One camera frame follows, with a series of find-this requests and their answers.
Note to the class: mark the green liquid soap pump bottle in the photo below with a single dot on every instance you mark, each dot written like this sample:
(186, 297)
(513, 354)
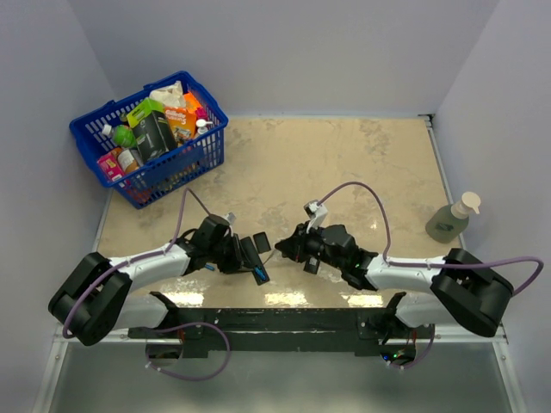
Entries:
(451, 220)

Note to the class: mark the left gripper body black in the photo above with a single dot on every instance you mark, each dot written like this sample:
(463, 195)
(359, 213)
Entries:
(227, 255)

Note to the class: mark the black remote control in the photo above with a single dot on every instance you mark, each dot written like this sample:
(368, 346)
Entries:
(312, 265)
(252, 259)

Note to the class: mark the green black razor box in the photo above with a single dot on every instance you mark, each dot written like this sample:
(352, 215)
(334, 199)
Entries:
(151, 130)

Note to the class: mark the crumpled beige paper bag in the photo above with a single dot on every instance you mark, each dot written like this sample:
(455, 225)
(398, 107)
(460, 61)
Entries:
(171, 96)

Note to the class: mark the orange pill bottle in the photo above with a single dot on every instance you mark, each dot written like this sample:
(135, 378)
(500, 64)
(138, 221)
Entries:
(128, 161)

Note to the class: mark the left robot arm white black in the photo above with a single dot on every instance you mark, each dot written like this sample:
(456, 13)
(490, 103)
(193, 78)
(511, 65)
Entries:
(96, 297)

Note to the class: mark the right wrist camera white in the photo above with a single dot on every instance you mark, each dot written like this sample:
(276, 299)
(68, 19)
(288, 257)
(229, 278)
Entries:
(316, 213)

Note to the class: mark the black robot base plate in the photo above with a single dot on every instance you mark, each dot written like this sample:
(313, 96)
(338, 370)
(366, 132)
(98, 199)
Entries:
(197, 332)

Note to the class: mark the green bottle white cap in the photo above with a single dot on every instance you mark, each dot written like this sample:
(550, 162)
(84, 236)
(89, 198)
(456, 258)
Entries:
(121, 135)

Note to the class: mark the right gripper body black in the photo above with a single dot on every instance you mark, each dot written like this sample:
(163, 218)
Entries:
(313, 245)

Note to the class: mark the blue plastic shopping basket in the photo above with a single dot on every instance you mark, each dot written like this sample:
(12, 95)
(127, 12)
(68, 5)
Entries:
(154, 179)

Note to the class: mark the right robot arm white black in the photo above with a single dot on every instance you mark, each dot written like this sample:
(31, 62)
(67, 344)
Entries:
(454, 288)

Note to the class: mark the pink box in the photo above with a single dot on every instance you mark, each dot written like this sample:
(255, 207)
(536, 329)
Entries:
(110, 168)

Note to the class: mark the orange Gillette razor pack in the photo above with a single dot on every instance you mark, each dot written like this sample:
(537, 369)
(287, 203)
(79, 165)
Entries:
(182, 124)

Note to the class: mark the white pump bottle in basket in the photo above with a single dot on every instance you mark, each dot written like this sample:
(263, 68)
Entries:
(202, 126)

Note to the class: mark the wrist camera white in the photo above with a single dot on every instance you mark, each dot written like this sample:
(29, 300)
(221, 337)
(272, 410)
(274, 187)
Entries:
(230, 218)
(316, 213)

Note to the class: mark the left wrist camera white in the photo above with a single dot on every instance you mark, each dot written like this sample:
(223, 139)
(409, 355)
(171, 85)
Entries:
(230, 218)

